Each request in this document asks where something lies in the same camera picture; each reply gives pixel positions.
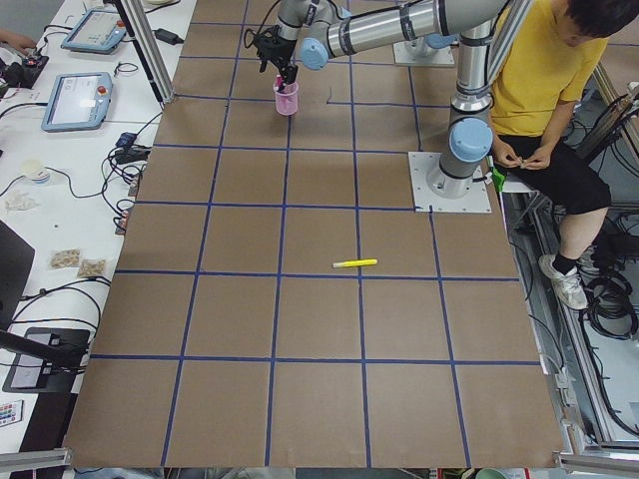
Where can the snack bag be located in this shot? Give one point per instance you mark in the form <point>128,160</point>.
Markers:
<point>65,258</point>
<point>91,267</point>

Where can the white remote control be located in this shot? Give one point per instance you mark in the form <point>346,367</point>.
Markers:
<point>11,412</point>

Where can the aluminium frame post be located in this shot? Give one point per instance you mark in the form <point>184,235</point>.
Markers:
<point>145,44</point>

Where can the yellow marker pen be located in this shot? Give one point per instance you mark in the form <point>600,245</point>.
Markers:
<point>355,263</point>

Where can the snack bag right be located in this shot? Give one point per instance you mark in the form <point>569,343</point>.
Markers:
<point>91,267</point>

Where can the snack bag left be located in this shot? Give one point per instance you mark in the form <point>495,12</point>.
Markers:
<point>65,258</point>

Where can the white tape roll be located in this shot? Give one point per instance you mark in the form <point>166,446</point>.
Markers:
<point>35,171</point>

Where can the person in yellow shirt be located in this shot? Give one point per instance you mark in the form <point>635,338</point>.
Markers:
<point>555,52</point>

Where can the pink mesh pen cup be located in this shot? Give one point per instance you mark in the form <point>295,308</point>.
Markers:
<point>287,102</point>

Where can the teach pendant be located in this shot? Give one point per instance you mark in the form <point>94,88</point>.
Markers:
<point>99,31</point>
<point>78,102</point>

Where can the black power adapter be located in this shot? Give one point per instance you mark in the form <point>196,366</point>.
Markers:
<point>168,37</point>

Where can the lower teach pendant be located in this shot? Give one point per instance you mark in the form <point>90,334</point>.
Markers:
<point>78,102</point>

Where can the upper teach pendant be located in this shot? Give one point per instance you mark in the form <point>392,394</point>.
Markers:
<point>99,31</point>

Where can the black monitor stand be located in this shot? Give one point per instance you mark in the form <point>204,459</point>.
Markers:
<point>46,360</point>

